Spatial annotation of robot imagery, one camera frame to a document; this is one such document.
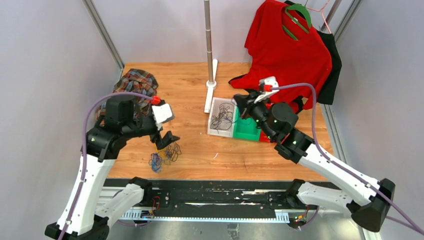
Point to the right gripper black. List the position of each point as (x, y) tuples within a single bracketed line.
[(242, 101)]

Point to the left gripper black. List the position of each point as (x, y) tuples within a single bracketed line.
[(156, 136)]

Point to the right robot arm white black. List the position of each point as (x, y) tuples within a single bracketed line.
[(361, 197)]

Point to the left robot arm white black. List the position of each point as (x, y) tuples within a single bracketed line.
[(82, 219)]

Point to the green plastic bin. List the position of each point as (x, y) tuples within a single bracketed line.
[(245, 129)]

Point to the white plastic bin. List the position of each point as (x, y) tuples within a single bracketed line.
[(221, 117)]

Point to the metal pole with white base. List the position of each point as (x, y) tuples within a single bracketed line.
[(212, 63)]

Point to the red plastic bin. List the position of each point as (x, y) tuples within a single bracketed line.
[(263, 137)]

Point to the red t-shirt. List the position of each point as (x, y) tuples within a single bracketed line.
[(284, 44)]

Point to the plaid flannel shirt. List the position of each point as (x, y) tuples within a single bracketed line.
[(137, 81)]

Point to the black t-shirt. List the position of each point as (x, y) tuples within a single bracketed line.
[(315, 61)]

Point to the green clothes hanger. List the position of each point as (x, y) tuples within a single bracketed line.
[(296, 22)]

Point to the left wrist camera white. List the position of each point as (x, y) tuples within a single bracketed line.
[(163, 113)]

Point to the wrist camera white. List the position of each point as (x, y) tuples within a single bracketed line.
[(267, 87), (163, 113)]

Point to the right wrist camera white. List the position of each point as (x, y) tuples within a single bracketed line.
[(267, 87)]

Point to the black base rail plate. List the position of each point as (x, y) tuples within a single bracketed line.
[(218, 201)]

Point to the pink wire hanger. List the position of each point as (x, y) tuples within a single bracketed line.
[(321, 15)]

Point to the aluminium frame post right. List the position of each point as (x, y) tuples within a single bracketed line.
[(344, 13)]

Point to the aluminium frame post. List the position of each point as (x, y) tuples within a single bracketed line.
[(344, 13), (97, 20)]

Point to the aluminium frame post left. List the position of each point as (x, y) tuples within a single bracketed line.
[(97, 20)]

